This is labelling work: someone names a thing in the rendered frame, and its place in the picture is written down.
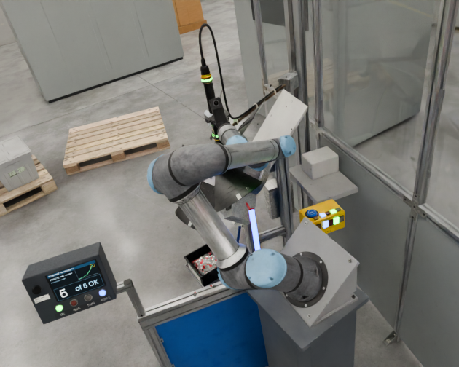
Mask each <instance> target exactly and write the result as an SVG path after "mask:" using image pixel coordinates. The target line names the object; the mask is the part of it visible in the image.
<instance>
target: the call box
mask: <svg viewBox="0 0 459 367"><path fill-rule="evenodd" d="M335 208H340V209H341V211H339V212H337V211H336V213H332V212H331V211H330V210H333V209H335ZM311 209H314V210H316V212H317V215H316V216H317V217H318V218H319V219H318V220H316V221H315V220H314V219H313V217H309V216H308V215H307V211H308V210H311ZM327 211H329V212H330V213H331V214H330V215H326V214H325V212H327ZM321 213H324V214H325V215H326V216H324V217H321V216H320V214H321ZM342 215H344V221H342V222H339V223H338V224H334V225H332V226H328V227H326V228H323V222H325V221H329V220H331V219H334V218H336V217H339V216H342ZM304 217H305V218H306V217H307V218H308V219H309V220H310V221H312V222H313V223H314V224H315V225H316V224H321V230H322V231H323V232H324V233H326V234H328V233H330V232H333V231H336V230H338V229H341V228H344V227H345V211H344V210H343V209H342V208H341V207H340V206H339V205H338V204H337V203H336V202H335V201H334V200H333V199H330V200H327V201H325V202H321V203H318V204H316V205H312V206H310V207H308V208H304V209H301V210H299V219H300V223H301V221H302V219H303V218H304Z"/></svg>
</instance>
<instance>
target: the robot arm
mask: <svg viewBox="0 0 459 367"><path fill-rule="evenodd" d="M209 104H210V107H211V111H212V114H210V112H209V111H208V110H206V111H205V112H204V117H205V121H206V122H207V123H208V125H209V126H211V125H213V130H212V134H213V136H214V138H215V139H216V140H218V139H219V140H220V141H221V142H222V143H223V145H222V144H220V143H207V144H198V145H190V146H183V147H181V148H179V149H177V150H174V151H172V152H169V153H167V154H163V155H161V156H159V157H158V158H156V159H154V160H153V161H152V162H151V164H150V165H149V167H148V170H147V181H148V183H149V185H150V187H151V188H152V190H153V191H154V192H156V193H158V194H164V195H165V196H166V197H167V198H168V200H169V201H170V203H175V204H178V206H179V207H180V208H181V209H182V211H183V212H184V214H185V215H186V216H187V218H188V219H189V220H190V222H191V223H192V225H193V226H194V227H195V228H196V230H197V231H198V233H199V234H200V236H201V237H202V238H203V239H204V241H205V242H206V244H207V245H208V247H209V248H210V249H211V250H212V252H213V254H214V255H215V256H216V257H217V262H216V265H217V271H218V272H219V273H218V277H219V279H220V281H221V283H222V284H223V285H224V286H226V287H227V288H230V289H234V290H243V289H272V290H277V291H282V292H285V293H286V294H287V295H288V296H289V297H291V298H292V299H293V300H296V301H302V302H305V301H309V300H311V299H313V298H314V297H315V296H316V295H317V294H318V292H319V291H320V289H321V285H322V280H323V275H322V271H321V268H320V266H319V264H318V263H317V262H316V261H315V260H314V259H312V258H309V257H306V256H298V257H290V256H287V255H285V254H282V253H279V252H277V251H275V250H271V249H259V250H256V251H254V252H253V253H250V252H249V251H248V249H247V247H246V246H245V245H244V244H240V243H238V242H237V241H236V240H235V238H234V237H233V236H232V234H231V233H230V231H229V230H228V228H227V227H226V225H225V224H224V222H223V221H222V220H221V218H220V217H219V215H218V214H217V212H216V211H215V210H214V209H213V207H212V205H211V204H210V202H209V201H208V200H207V198H206V197H205V195H204V194H203V193H202V191H201V190H200V183H201V181H204V180H206V179H208V178H211V177H214V176H216V175H221V174H223V173H225V172H226V171H227V170H229V169H233V168H237V167H243V166H247V165H248V166H249V167H250V168H252V169H254V170H256V171H262V170H263V169H264V168H266V167H267V166H268V164H269V162H272V161H275V160H278V159H283V158H285V157H289V156H291V155H293V154H294V153H295V151H296V144H295V141H294V139H293V138H292V137H291V136H290V135H284V136H281V137H279V138H273V139H267V140H261V141H252V142H249V141H247V140H246V139H245V138H244V137H243V136H242V135H241V134H240V132H238V131H237V130H236V128H235V127H234V126H233V125H231V124H230V121H229V119H230V115H229V112H228V111H227V110H225V109H224V107H223V105H222V102H221V98H220V97H217V98H212V99H210V100H209ZM216 136H218V138H217V137H216Z"/></svg>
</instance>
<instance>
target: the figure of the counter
mask: <svg viewBox="0 0 459 367"><path fill-rule="evenodd" d="M54 292H55V295H56V296H57V299H58V301H62V300H64V299H68V298H71V297H73V294H72V292H71V290H70V288H69V286H68V285H65V286H63V287H60V288H56V289H54Z"/></svg>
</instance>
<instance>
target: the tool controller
mask: <svg viewBox="0 0 459 367"><path fill-rule="evenodd" d="M22 283H23V285H24V287H25V289H26V291H27V293H28V295H29V297H30V299H31V301H32V303H33V305H34V307H35V309H36V311H37V313H38V315H39V317H40V319H41V321H42V323H43V324H47V323H50V322H52V321H55V320H58V319H61V318H63V317H66V316H69V315H72V314H75V313H77V312H81V311H83V310H86V309H89V308H91V307H95V306H97V305H99V304H103V303H106V302H108V301H111V300H114V299H116V298H117V282H116V280H115V278H114V275H113V272H112V270H111V267H110V265H109V262H108V260H107V257H106V254H105V253H104V250H103V247H102V245H101V243H100V242H97V243H94V244H92V245H87V246H84V247H82V248H78V249H76V250H72V251H69V252H67V253H63V254H60V255H58V256H54V257H52V258H49V259H45V260H43V261H39V262H36V263H34V264H30V265H28V267H27V269H26V271H25V274H24V275H23V278H22ZM65 285H68V286H69V288H70V290H71V292H72V294H73V297H71V298H68V299H64V300H62V301H58V299H57V296H56V295H55V292H54V289H56V288H60V287H63V286H65ZM101 289H104V290H106V295H105V296H100V295H99V294H98V292H99V290H101ZM87 294H90V295H92V297H93V298H92V299H91V300H90V301H85V295H87ZM72 299H76V300H77V301H78V304H77V305H76V306H74V307H73V306H71V305H70V300H72ZM58 304H62V305H63V310H62V311H60V312H58V311H56V310H55V306H56V305H58Z"/></svg>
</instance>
